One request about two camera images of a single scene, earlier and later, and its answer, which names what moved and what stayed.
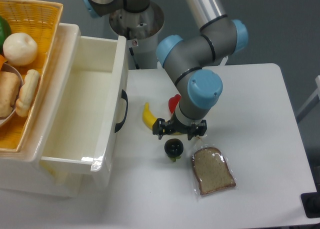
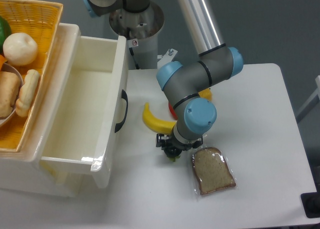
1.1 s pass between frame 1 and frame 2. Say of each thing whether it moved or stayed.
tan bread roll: stayed
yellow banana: stayed
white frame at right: stayed
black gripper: moved
